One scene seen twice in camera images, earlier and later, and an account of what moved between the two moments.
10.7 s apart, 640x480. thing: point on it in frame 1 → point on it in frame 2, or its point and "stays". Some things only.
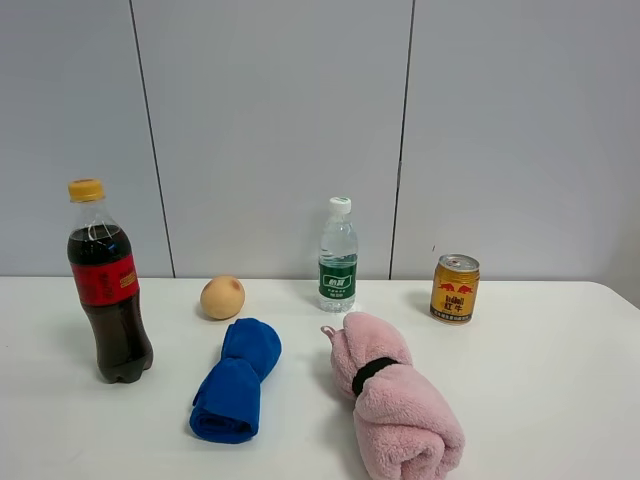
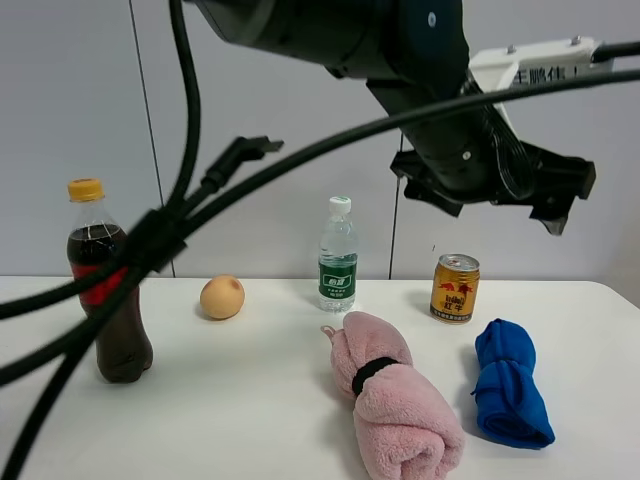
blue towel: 226,407 → 511,408
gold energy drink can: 455,287 stays
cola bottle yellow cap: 103,275 stays
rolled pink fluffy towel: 403,427 stays
